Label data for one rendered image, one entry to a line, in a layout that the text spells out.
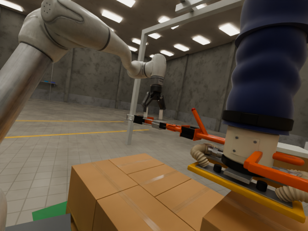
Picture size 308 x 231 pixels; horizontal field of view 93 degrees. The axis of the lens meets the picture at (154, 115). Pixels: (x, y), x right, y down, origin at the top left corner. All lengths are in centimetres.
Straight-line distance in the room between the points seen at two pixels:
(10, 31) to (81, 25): 1696
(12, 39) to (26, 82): 1672
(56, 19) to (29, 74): 21
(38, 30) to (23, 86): 19
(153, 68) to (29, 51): 61
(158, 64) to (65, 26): 57
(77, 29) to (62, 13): 5
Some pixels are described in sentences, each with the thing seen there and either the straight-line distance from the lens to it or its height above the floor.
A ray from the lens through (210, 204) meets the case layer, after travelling 149.
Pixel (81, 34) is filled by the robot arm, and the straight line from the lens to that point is 57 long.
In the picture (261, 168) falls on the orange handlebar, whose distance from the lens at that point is 43.
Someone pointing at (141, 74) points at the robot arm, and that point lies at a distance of 102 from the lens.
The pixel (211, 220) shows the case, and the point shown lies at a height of 95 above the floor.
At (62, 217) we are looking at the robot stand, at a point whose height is 75.
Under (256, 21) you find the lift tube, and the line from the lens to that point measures 68.
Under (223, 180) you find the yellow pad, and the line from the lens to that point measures 60.
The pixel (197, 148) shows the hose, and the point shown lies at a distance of 67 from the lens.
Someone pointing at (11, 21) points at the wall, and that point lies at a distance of 1767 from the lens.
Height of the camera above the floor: 130
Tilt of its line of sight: 5 degrees down
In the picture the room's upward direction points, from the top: 9 degrees clockwise
